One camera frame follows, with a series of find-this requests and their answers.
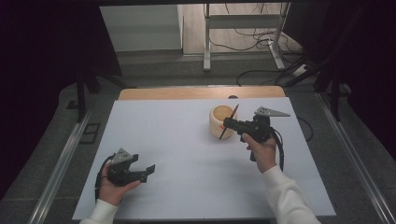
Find black metal stand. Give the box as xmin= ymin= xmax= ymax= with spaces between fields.
xmin=280 ymin=54 xmax=353 ymax=123
xmin=65 ymin=72 xmax=129 ymax=124

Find white table mat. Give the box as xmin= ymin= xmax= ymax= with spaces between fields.
xmin=71 ymin=96 xmax=337 ymax=222

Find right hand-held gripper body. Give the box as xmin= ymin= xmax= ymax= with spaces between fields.
xmin=236 ymin=105 xmax=291 ymax=145

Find dark pencil with orange end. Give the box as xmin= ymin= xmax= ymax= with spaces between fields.
xmin=219 ymin=103 xmax=240 ymax=141

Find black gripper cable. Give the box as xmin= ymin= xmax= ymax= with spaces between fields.
xmin=269 ymin=126 xmax=286 ymax=173
xmin=94 ymin=153 xmax=117 ymax=204

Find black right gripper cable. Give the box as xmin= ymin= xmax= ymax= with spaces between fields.
xmin=269 ymin=126 xmax=286 ymax=173

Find person's left hand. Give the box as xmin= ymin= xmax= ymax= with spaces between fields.
xmin=98 ymin=162 xmax=143 ymax=207

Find dark curtain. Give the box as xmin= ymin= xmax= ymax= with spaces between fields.
xmin=282 ymin=0 xmax=396 ymax=161
xmin=0 ymin=0 xmax=123 ymax=201

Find wooden table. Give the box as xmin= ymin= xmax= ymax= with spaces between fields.
xmin=118 ymin=85 xmax=287 ymax=102

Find cream cup with orange mark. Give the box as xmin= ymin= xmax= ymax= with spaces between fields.
xmin=208 ymin=104 xmax=238 ymax=140

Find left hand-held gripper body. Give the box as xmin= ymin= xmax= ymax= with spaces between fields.
xmin=106 ymin=147 xmax=148 ymax=188

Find person's right hand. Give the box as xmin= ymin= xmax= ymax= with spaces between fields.
xmin=241 ymin=132 xmax=278 ymax=175

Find white cabinet panel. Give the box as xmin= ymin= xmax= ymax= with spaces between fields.
xmin=99 ymin=4 xmax=185 ymax=53

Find tangled black floor cables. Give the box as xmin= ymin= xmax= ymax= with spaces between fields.
xmin=207 ymin=2 xmax=304 ymax=57

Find black floor frame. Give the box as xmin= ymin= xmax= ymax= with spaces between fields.
xmin=78 ymin=122 xmax=102 ymax=146

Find white metal desk frame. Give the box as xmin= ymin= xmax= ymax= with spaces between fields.
xmin=202 ymin=2 xmax=292 ymax=73

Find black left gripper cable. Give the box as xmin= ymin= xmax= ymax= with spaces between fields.
xmin=94 ymin=153 xmax=117 ymax=204

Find aluminium rail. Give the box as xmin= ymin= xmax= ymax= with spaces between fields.
xmin=27 ymin=110 xmax=92 ymax=224
xmin=315 ymin=91 xmax=396 ymax=224

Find thin black cable loop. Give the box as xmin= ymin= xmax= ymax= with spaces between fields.
xmin=296 ymin=116 xmax=315 ymax=142

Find white power strip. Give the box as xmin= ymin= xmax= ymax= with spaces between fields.
xmin=291 ymin=63 xmax=310 ymax=77

